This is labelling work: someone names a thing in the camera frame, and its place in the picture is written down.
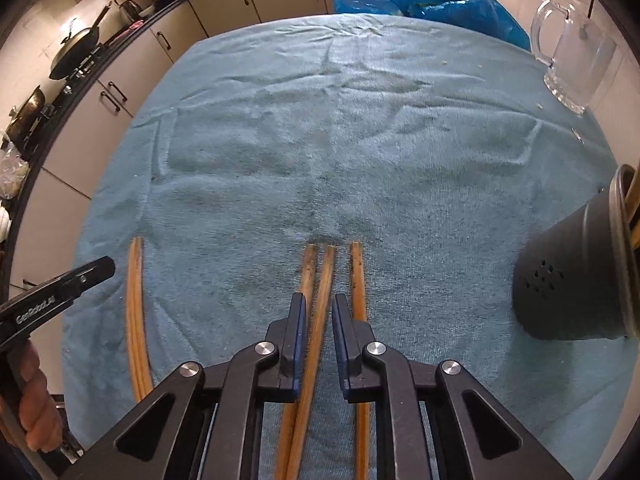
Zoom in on dark grey utensil holder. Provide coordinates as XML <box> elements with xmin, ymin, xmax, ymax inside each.
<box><xmin>511</xmin><ymin>164</ymin><xmax>640</xmax><ymax>342</ymax></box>

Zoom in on beige lower cabinets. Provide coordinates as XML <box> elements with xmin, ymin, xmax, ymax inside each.
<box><xmin>10</xmin><ymin>0</ymin><xmax>361</xmax><ymax>291</ymax></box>

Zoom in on clear glass mug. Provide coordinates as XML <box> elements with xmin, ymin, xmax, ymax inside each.
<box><xmin>531</xmin><ymin>0</ymin><xmax>618</xmax><ymax>116</ymax></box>

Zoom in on black kitchen countertop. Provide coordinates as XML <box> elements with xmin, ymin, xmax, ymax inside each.
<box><xmin>0</xmin><ymin>0</ymin><xmax>321</xmax><ymax>301</ymax></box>

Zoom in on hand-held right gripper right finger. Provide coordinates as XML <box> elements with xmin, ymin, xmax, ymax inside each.
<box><xmin>331</xmin><ymin>293</ymin><xmax>576</xmax><ymax>480</ymax></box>

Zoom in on blue towel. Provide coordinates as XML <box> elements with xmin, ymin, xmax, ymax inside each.
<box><xmin>60</xmin><ymin>12</ymin><xmax>640</xmax><ymax>480</ymax></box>

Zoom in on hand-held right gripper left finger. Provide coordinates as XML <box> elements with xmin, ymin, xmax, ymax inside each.
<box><xmin>60</xmin><ymin>292</ymin><xmax>308</xmax><ymax>480</ymax></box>

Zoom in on dark cooking pot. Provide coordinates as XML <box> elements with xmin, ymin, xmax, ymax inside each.
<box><xmin>6</xmin><ymin>85</ymin><xmax>51</xmax><ymax>153</ymax></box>

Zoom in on person's left hand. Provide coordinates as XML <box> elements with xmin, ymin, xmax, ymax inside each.
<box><xmin>14</xmin><ymin>340</ymin><xmax>65</xmax><ymax>457</ymax></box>

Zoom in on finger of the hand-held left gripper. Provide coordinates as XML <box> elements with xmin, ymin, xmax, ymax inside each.
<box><xmin>50</xmin><ymin>256</ymin><xmax>117</xmax><ymax>298</ymax></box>

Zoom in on clear plastic bag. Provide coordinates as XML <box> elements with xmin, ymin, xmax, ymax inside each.
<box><xmin>0</xmin><ymin>130</ymin><xmax>31</xmax><ymax>201</ymax></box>

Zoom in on steel wok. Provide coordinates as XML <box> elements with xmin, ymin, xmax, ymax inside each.
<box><xmin>49</xmin><ymin>2</ymin><xmax>113</xmax><ymax>81</ymax></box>

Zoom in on gas stove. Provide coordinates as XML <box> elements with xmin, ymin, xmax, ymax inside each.
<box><xmin>40</xmin><ymin>35</ymin><xmax>108</xmax><ymax>121</ymax></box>

